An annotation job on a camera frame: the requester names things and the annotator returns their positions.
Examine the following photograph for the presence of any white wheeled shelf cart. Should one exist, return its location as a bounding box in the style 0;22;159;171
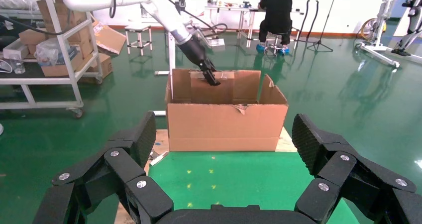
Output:
0;0;105;119

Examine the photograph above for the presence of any clear plastic bag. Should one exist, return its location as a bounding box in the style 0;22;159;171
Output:
34;37;79;67

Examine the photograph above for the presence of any thin black cable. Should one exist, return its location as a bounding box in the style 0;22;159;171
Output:
0;14;72;36

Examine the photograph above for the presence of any white cardboard box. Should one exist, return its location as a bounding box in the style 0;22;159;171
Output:
2;39;30;60

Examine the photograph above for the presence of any silver metal spring clamp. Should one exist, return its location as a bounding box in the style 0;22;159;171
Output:
150;151;169;166

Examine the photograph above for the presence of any printed brown cardboard box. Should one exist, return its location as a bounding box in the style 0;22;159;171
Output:
80;52;114;85

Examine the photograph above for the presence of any long white work table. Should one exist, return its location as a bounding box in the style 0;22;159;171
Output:
204;4;306;49

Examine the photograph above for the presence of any grey white machine stand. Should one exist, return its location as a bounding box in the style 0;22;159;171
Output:
390;0;422;65

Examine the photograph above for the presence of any large open cardboard carton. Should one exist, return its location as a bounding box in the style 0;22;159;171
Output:
165;68;289;153

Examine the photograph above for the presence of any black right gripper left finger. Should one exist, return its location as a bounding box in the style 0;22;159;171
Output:
32;111;174;224

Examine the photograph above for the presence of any white metal floor frame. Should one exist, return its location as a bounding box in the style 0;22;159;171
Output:
354;0;405;69

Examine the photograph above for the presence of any yellow rimmed wheel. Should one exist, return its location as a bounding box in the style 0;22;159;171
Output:
359;18;387;41

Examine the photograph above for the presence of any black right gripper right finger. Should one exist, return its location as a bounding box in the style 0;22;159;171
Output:
292;113;422;224

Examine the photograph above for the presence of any chrome swivel stool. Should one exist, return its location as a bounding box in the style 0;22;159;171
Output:
263;32;292;57

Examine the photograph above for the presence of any flattened cardboard sheet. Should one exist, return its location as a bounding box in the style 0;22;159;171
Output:
93;21;127;56

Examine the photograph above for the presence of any small white square stool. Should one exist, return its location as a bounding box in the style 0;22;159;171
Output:
124;24;153;56

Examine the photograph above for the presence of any black curved hose stand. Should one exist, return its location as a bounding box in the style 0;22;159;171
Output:
293;0;312;50
304;0;321;44

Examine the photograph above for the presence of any black tripod microphone stand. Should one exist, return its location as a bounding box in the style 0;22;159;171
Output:
307;0;342;54

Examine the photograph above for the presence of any flat brown cardboard box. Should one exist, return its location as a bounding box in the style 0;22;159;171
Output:
41;51;85;78

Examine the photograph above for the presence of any thick black looped cable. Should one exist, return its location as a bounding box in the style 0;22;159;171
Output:
151;0;229;38

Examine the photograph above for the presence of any big brown cardboard box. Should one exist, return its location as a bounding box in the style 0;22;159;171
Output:
37;0;89;44

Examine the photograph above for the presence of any white tube frame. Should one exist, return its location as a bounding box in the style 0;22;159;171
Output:
152;32;177;117

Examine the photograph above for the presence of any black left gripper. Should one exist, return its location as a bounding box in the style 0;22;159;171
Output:
176;34;221;87

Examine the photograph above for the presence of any small brown cardboard box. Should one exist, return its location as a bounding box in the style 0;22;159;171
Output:
18;29;47;55
190;71;235;105

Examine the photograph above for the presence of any clear plastic cup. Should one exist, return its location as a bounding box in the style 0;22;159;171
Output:
12;59;26;74

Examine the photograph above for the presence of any person in black clothes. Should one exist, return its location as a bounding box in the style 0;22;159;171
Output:
255;0;294;56

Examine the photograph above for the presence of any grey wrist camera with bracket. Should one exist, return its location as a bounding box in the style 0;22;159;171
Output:
194;31;227;49

